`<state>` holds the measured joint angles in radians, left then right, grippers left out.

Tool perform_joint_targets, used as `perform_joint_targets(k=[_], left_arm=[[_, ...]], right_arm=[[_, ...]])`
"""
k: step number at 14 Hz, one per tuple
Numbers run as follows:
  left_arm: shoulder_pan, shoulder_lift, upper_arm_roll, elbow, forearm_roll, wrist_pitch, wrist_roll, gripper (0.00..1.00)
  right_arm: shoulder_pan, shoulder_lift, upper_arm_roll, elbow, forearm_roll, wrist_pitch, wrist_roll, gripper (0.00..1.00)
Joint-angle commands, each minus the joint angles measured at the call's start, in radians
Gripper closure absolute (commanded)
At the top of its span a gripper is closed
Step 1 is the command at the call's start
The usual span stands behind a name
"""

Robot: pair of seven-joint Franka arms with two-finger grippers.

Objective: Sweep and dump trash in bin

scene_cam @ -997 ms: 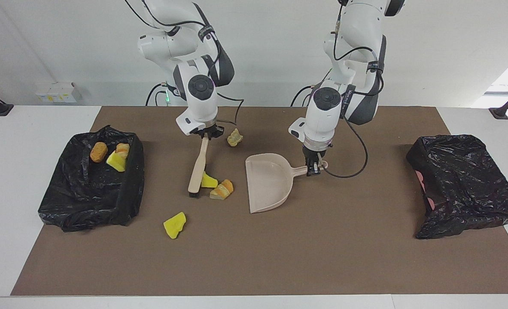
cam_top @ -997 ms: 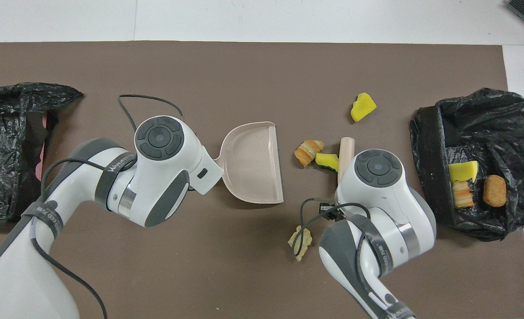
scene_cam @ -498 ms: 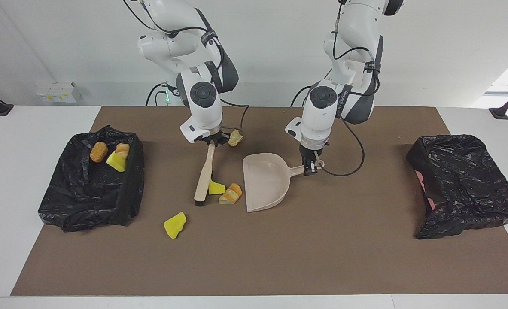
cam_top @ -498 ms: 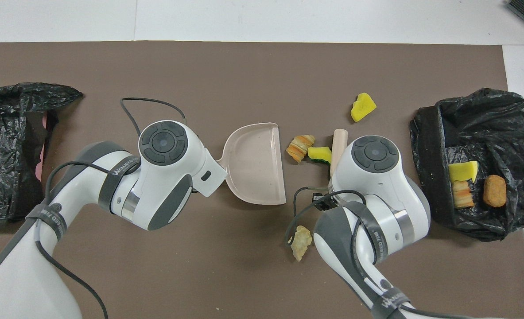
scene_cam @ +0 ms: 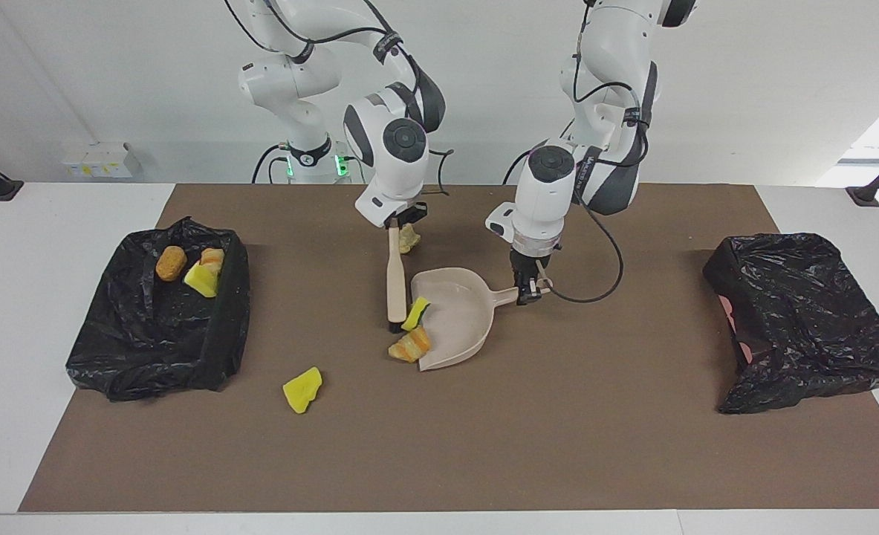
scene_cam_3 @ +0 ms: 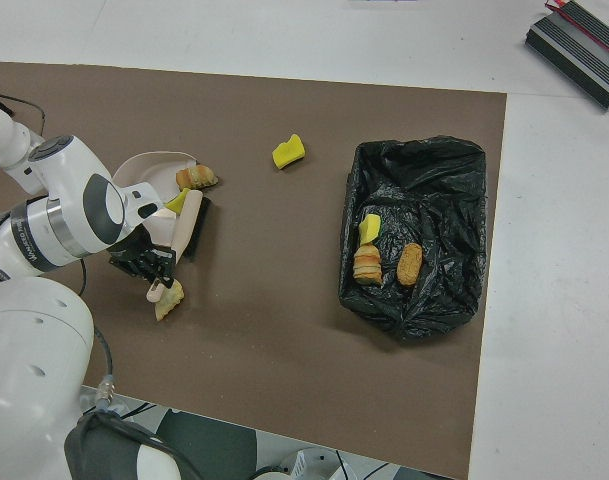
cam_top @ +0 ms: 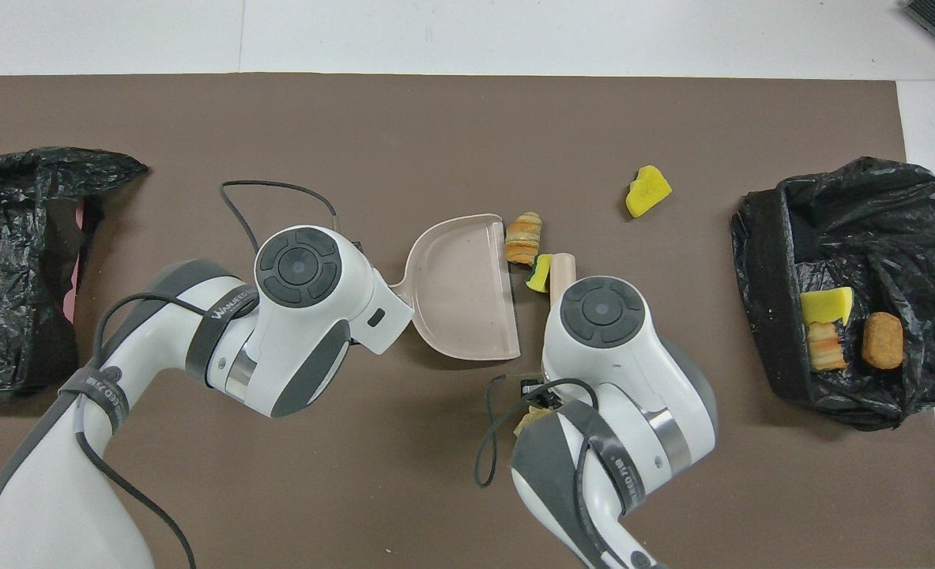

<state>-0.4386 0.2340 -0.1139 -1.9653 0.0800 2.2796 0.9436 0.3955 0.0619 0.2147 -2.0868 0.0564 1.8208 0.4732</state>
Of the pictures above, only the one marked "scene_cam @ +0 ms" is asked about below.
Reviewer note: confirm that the white box yellow labels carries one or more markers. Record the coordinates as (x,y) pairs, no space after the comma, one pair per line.
(97,160)

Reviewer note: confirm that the brown table mat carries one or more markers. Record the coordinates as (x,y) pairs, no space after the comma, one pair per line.
(632,461)

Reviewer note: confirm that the orange striped foam chunk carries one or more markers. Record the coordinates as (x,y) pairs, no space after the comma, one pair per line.
(409,346)

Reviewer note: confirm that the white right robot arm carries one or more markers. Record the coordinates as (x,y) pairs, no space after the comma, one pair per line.
(290,78)

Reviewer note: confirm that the pale beige foam chunk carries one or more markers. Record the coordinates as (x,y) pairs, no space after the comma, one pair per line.
(410,239)

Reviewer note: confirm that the beige plastic dustpan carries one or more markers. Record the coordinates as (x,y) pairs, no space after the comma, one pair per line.
(458,312)

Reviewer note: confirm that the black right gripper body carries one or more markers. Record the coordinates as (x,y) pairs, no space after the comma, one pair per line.
(408,213)

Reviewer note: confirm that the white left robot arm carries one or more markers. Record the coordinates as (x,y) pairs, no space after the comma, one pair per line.
(547,200)

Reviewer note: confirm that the right black trash bag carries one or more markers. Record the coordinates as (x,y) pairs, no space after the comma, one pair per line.
(142,342)

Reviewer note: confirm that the black trash bag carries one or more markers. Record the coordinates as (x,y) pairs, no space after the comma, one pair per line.
(142,342)
(803,319)

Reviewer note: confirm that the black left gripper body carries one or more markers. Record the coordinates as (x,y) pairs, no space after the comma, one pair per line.
(530,264)

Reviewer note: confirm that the brown cork-like foam chunk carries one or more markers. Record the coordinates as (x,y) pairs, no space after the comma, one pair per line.
(170,263)

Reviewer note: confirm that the left black trash bag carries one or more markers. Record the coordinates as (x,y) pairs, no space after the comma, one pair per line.
(803,319)

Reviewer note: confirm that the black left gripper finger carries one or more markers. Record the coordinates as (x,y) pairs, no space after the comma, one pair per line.
(522,290)
(535,290)

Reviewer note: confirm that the yellow sponge piece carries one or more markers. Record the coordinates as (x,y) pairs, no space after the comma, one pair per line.
(302,390)
(201,280)
(415,313)

